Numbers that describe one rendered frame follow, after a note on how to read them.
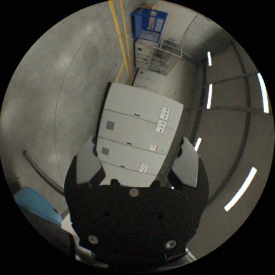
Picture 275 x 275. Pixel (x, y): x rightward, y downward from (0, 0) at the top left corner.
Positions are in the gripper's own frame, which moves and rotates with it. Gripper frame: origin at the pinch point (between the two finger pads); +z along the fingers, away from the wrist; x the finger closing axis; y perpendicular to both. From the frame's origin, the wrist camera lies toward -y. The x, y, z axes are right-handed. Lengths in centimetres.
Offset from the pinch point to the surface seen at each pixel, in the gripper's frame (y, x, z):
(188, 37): -539, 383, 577
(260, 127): -7, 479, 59
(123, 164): 200, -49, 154
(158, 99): 17, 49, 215
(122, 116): 62, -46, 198
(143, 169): 218, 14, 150
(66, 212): 32.7, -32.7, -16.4
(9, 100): -33, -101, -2
